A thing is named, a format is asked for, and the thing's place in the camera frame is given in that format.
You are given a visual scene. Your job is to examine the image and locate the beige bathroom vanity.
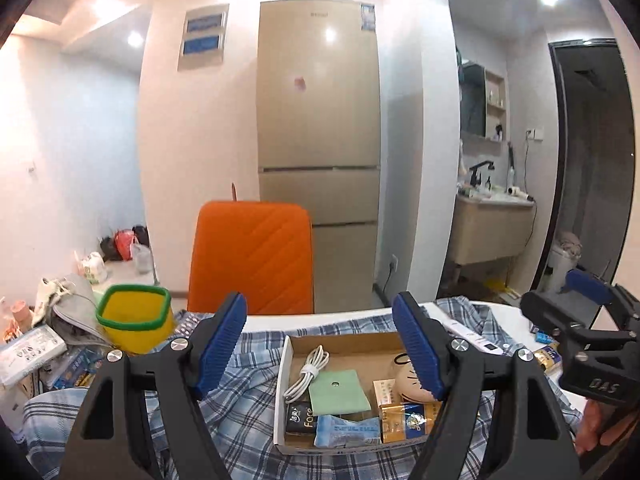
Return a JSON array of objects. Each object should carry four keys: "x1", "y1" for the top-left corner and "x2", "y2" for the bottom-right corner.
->
[{"x1": 447, "y1": 195, "x2": 536, "y2": 266}]

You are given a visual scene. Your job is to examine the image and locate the wall electrical panel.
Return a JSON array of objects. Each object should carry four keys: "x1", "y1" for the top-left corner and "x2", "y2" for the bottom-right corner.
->
[{"x1": 178, "y1": 4, "x2": 229, "y2": 72}]

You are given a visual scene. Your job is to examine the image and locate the red plastic bag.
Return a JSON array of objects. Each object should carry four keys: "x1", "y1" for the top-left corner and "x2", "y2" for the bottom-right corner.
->
[{"x1": 113, "y1": 230, "x2": 137, "y2": 261}]

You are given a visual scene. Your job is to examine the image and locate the gold blue cigarette pack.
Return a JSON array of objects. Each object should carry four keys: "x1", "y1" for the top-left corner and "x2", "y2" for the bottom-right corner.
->
[{"x1": 380, "y1": 402, "x2": 442, "y2": 444}]

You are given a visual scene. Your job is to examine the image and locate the white hair dryer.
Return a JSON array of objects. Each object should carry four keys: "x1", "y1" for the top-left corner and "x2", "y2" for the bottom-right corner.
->
[{"x1": 508, "y1": 186, "x2": 535, "y2": 203}]

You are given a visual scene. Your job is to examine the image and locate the green cloth pouch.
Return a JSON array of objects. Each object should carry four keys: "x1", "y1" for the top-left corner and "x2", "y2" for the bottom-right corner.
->
[{"x1": 308, "y1": 370, "x2": 371, "y2": 416}]

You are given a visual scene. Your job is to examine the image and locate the orange chair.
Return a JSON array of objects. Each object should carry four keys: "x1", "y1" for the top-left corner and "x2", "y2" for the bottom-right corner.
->
[{"x1": 188, "y1": 202, "x2": 314, "y2": 315}]

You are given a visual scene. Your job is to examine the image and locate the bathroom mirror cabinet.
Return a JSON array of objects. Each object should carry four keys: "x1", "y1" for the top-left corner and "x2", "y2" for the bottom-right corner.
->
[{"x1": 458, "y1": 60, "x2": 508, "y2": 142}]

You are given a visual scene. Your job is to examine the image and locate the small black box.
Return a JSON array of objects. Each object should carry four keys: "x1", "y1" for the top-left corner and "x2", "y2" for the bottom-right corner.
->
[{"x1": 285, "y1": 401, "x2": 318, "y2": 436}]

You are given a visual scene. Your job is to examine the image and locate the blue plaid shirt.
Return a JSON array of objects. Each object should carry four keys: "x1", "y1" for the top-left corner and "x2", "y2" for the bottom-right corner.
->
[{"x1": 22, "y1": 294, "x2": 584, "y2": 480}]

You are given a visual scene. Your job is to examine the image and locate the beige refrigerator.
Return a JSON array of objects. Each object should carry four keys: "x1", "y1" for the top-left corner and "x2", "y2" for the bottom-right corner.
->
[{"x1": 256, "y1": 0, "x2": 381, "y2": 313}]

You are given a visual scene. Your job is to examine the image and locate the open cardboard box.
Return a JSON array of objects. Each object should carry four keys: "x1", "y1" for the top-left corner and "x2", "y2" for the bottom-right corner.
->
[{"x1": 273, "y1": 333, "x2": 440, "y2": 456}]

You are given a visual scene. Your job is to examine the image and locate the yellow green container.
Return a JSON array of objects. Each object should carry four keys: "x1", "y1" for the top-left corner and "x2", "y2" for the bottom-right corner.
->
[{"x1": 96, "y1": 284, "x2": 175, "y2": 354}]

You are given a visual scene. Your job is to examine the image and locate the person's right hand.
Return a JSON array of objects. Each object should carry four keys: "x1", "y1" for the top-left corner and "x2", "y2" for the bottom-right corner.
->
[{"x1": 574, "y1": 399, "x2": 639, "y2": 456}]

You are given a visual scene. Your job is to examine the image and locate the white usb cable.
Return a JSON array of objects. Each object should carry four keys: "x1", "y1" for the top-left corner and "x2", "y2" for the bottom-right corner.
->
[{"x1": 283, "y1": 343, "x2": 331, "y2": 404}]

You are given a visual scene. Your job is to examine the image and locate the blue tissue packet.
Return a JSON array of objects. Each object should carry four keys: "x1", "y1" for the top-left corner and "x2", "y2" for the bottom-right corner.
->
[{"x1": 314, "y1": 415, "x2": 381, "y2": 448}]

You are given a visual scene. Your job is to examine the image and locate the gold cigarette pack on table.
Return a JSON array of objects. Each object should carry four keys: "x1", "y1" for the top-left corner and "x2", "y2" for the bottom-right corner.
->
[{"x1": 534, "y1": 344, "x2": 562, "y2": 374}]

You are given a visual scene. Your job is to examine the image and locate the blue purple packets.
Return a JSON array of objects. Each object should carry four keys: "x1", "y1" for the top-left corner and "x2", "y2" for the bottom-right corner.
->
[{"x1": 530, "y1": 326, "x2": 554, "y2": 346}]

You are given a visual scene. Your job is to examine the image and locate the white remote control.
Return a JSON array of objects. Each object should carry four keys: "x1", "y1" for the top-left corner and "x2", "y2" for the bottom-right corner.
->
[{"x1": 440, "y1": 318, "x2": 504, "y2": 356}]

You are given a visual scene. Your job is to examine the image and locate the cream red cigarette pack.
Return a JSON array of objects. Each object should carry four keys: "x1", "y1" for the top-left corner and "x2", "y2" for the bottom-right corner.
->
[{"x1": 372, "y1": 379, "x2": 404, "y2": 408}]

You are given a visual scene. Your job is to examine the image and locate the black faucet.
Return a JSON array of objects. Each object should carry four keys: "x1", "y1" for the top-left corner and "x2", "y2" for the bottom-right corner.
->
[{"x1": 470, "y1": 160, "x2": 495, "y2": 188}]

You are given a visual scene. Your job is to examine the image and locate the white trash bin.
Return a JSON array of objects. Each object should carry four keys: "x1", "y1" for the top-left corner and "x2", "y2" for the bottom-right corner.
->
[{"x1": 542, "y1": 231, "x2": 582, "y2": 292}]

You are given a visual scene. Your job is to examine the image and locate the beige round vented disc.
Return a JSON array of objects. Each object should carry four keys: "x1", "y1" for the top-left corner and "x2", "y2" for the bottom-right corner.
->
[{"x1": 394, "y1": 361, "x2": 437, "y2": 404}]

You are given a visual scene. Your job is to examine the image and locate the beige bag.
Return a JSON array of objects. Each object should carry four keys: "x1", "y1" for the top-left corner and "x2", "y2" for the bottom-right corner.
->
[{"x1": 32, "y1": 273, "x2": 111, "y2": 347}]

